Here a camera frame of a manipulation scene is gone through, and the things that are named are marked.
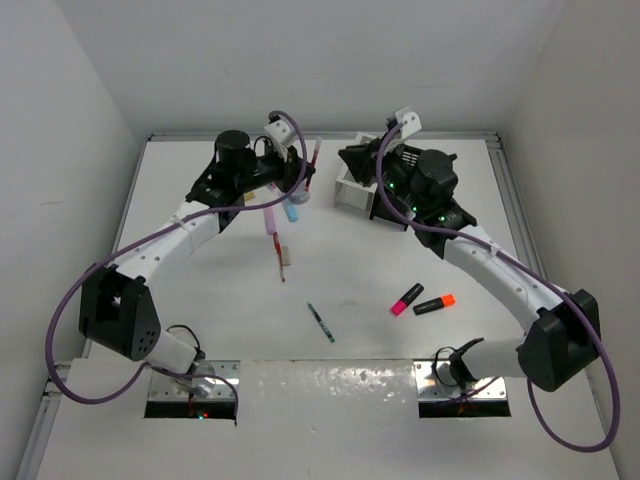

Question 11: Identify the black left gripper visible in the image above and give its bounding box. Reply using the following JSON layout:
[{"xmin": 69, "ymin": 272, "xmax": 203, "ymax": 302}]
[{"xmin": 235, "ymin": 144, "xmax": 314, "ymax": 194}]

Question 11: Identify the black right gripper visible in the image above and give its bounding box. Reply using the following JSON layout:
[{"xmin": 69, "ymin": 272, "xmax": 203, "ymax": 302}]
[{"xmin": 338, "ymin": 130, "xmax": 425, "ymax": 215}]

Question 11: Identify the red gel pen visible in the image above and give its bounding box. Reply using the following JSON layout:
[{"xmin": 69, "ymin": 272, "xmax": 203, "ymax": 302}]
[{"xmin": 272, "ymin": 232, "xmax": 286, "ymax": 283}]

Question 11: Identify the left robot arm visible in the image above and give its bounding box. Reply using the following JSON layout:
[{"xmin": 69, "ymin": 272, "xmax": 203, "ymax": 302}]
[{"xmin": 79, "ymin": 120, "xmax": 314, "ymax": 375}]

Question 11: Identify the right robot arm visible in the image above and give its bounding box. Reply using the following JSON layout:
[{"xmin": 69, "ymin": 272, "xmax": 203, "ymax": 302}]
[{"xmin": 339, "ymin": 139, "xmax": 600, "ymax": 392}]

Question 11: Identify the black slotted organizer container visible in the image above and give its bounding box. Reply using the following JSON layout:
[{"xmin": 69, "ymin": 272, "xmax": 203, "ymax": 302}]
[{"xmin": 368, "ymin": 144, "xmax": 426, "ymax": 232}]

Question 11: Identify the pastel pink highlighter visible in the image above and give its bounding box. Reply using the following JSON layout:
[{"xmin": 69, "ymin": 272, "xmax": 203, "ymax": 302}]
[{"xmin": 263, "ymin": 207, "xmax": 277, "ymax": 235}]

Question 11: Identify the pastel blue highlighter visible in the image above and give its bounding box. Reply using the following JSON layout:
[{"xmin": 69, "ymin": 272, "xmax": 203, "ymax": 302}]
[{"xmin": 282, "ymin": 200, "xmax": 298, "ymax": 223}]

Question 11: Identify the clear jar of paperclips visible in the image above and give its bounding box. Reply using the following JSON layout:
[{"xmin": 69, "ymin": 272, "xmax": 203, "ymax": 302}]
[{"xmin": 289, "ymin": 185, "xmax": 310, "ymax": 205}]

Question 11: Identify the white slotted organizer container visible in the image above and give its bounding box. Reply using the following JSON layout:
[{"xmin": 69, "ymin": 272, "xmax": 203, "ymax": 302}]
[{"xmin": 334, "ymin": 161, "xmax": 377, "ymax": 216}]

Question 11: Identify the white dirty eraser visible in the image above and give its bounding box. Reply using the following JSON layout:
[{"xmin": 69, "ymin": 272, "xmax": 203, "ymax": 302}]
[{"xmin": 281, "ymin": 245, "xmax": 291, "ymax": 266}]

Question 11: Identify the orange and black highlighter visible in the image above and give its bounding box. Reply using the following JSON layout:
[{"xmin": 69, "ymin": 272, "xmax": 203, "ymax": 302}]
[{"xmin": 413, "ymin": 294, "xmax": 456, "ymax": 316}]

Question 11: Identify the pink and black highlighter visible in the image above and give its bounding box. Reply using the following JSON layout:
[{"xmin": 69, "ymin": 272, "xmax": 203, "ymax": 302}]
[{"xmin": 390, "ymin": 283, "xmax": 424, "ymax": 316}]

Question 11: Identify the green gel pen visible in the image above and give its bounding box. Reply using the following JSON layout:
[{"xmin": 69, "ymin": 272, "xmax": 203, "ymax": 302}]
[{"xmin": 307, "ymin": 302, "xmax": 336, "ymax": 344}]

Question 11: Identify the white front panel board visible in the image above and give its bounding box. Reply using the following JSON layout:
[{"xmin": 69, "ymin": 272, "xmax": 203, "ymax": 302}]
[{"xmin": 38, "ymin": 360, "xmax": 617, "ymax": 479}]

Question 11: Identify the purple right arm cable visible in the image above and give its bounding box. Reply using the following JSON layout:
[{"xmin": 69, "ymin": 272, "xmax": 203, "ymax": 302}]
[{"xmin": 374, "ymin": 122, "xmax": 621, "ymax": 453}]

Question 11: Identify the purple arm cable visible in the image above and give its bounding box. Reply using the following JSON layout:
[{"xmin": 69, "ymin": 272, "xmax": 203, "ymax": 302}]
[
  {"xmin": 374, "ymin": 122, "xmax": 621, "ymax": 453},
  {"xmin": 45, "ymin": 110, "xmax": 315, "ymax": 419}
]

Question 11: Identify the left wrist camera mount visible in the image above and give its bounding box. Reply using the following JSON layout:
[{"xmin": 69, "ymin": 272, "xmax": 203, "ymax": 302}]
[{"xmin": 264, "ymin": 117, "xmax": 296, "ymax": 151}]

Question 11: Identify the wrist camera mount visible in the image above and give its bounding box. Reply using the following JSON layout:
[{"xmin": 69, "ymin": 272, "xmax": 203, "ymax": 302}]
[
  {"xmin": 264, "ymin": 117, "xmax": 296, "ymax": 151},
  {"xmin": 386, "ymin": 106, "xmax": 422, "ymax": 141}
]

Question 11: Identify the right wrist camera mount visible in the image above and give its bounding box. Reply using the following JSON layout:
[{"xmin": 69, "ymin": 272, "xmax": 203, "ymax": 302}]
[{"xmin": 386, "ymin": 106, "xmax": 422, "ymax": 141}]

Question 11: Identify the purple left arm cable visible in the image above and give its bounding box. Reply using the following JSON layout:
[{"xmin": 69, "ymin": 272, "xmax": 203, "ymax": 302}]
[{"xmin": 45, "ymin": 110, "xmax": 315, "ymax": 419}]

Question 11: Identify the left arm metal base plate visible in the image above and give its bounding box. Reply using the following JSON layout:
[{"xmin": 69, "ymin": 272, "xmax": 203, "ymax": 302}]
[{"xmin": 147, "ymin": 360, "xmax": 240, "ymax": 403}]

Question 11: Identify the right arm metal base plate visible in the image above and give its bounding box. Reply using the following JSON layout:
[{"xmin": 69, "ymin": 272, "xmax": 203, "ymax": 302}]
[{"xmin": 413, "ymin": 360, "xmax": 508, "ymax": 403}]

